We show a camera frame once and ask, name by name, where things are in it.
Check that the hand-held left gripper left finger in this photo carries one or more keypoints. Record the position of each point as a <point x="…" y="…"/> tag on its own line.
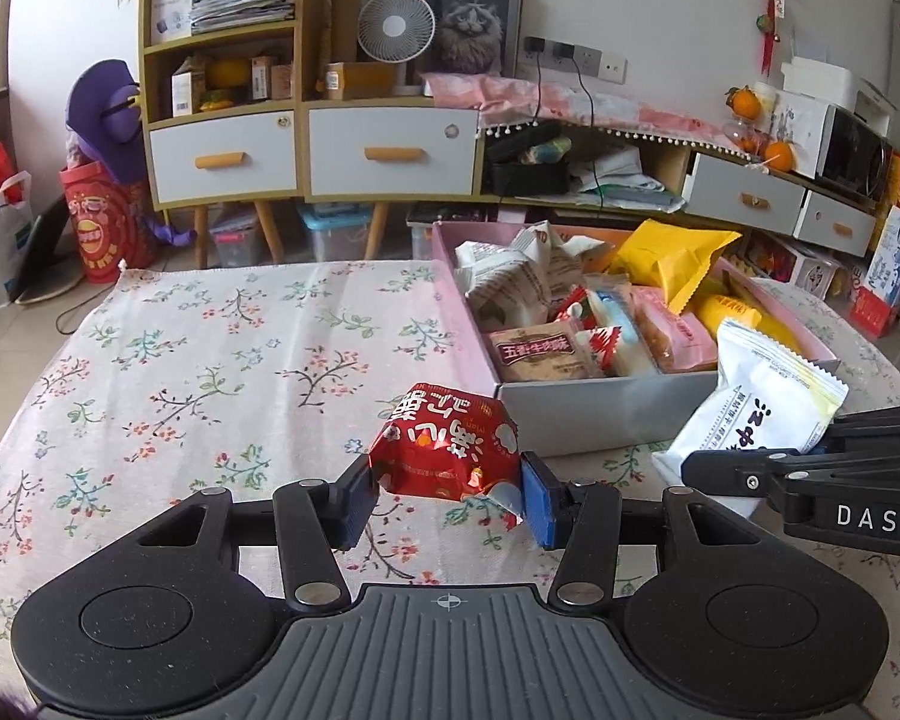
<point x="352" y="510"/>

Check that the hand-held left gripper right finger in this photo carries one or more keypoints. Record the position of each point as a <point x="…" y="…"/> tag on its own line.
<point x="544" y="510"/>

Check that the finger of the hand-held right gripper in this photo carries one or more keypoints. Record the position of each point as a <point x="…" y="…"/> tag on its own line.
<point x="885" y="431"/>
<point x="727" y="471"/>

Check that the white packet black print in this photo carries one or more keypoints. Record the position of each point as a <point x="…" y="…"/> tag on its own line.
<point x="757" y="397"/>

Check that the pink cardboard box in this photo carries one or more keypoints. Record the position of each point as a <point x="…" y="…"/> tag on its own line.
<point x="585" y="412"/>

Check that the red white snack packet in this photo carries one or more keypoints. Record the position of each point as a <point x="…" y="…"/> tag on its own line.
<point x="435" y="442"/>

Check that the pink snack packet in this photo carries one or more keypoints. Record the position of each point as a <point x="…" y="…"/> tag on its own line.
<point x="675" y="337"/>

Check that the beige packet brown label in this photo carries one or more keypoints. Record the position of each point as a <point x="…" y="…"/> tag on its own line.
<point x="532" y="356"/>

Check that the yellow packet oval label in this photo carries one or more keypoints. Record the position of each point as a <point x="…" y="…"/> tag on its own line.
<point x="735" y="315"/>

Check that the small white packet red print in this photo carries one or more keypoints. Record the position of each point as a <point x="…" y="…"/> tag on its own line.
<point x="604" y="345"/>

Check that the white blue bread packet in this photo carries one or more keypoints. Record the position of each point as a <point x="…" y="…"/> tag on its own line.
<point x="622" y="322"/>

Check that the large yellow snack packet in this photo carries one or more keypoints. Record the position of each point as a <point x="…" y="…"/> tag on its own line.
<point x="675" y="255"/>

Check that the white packet grey print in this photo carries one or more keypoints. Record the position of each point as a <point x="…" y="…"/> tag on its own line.
<point x="510" y="277"/>

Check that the blue red carton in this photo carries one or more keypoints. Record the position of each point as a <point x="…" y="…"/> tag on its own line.
<point x="892" y="270"/>

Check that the white printed floor box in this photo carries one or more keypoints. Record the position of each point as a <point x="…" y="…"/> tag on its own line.
<point x="810" y="274"/>

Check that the small grey drawer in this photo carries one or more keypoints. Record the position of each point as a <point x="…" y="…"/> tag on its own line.
<point x="817" y="225"/>

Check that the blue lid storage bin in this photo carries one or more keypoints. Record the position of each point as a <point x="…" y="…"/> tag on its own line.
<point x="334" y="236"/>

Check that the microwave oven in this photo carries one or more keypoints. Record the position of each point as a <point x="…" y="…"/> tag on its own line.
<point x="855" y="154"/>

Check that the large grey drawer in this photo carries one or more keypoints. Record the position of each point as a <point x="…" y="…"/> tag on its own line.
<point x="712" y="187"/>

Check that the clear storage bin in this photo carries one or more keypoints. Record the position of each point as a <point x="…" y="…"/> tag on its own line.
<point x="236" y="244"/>

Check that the plain orange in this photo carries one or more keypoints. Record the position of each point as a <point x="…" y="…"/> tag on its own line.
<point x="780" y="155"/>

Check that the pile of papers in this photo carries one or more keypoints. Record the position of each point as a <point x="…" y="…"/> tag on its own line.
<point x="622" y="180"/>

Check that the low wooden cabinet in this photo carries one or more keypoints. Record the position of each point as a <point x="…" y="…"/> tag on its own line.
<point x="667" y="161"/>

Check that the white printed card box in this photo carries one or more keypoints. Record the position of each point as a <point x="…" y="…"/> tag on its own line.
<point x="799" y="124"/>

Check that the clear jar of oranges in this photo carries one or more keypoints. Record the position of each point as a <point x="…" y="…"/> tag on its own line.
<point x="750" y="136"/>

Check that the black storage bin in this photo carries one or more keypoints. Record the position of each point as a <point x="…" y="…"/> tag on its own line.
<point x="529" y="178"/>

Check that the wide white drawer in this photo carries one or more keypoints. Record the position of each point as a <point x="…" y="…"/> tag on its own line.
<point x="337" y="176"/>

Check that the white foam box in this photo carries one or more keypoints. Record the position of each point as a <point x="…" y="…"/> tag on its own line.
<point x="825" y="79"/>

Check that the orange with leaves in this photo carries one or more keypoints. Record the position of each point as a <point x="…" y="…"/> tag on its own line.
<point x="742" y="101"/>

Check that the red printed bag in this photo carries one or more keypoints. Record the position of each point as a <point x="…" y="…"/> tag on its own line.
<point x="105" y="232"/>

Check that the narrow white drawer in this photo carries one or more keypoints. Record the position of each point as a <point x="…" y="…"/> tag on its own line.
<point x="172" y="180"/>

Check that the black flat board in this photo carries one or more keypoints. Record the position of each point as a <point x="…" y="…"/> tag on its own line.
<point x="45" y="247"/>

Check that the pink cloth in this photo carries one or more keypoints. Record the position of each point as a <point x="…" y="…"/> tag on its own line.
<point x="510" y="97"/>

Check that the small brown boxes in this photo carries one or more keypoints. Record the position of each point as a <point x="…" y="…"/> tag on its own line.
<point x="270" y="79"/>

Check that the small white box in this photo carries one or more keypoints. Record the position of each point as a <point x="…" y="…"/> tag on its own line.
<point x="187" y="94"/>

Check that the yellow toy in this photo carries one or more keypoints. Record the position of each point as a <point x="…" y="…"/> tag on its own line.
<point x="225" y="75"/>

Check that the wooden shelf cabinet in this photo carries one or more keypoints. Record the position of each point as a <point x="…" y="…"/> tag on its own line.
<point x="311" y="30"/>

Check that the purple hat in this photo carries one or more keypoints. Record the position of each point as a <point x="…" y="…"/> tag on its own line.
<point x="97" y="97"/>

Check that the framed cat picture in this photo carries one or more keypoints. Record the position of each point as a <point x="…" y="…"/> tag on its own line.
<point x="469" y="30"/>

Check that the white desk fan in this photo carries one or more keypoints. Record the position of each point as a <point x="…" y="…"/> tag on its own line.
<point x="394" y="22"/>

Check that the stack of documents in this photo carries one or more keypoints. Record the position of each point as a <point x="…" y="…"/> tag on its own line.
<point x="240" y="4"/>

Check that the white appliance box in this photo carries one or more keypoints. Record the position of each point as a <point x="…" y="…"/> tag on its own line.
<point x="171" y="11"/>

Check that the single wall socket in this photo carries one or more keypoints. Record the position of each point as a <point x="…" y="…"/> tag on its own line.
<point x="613" y="69"/>

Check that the wall socket strip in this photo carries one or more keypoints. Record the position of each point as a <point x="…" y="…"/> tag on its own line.
<point x="589" y="60"/>

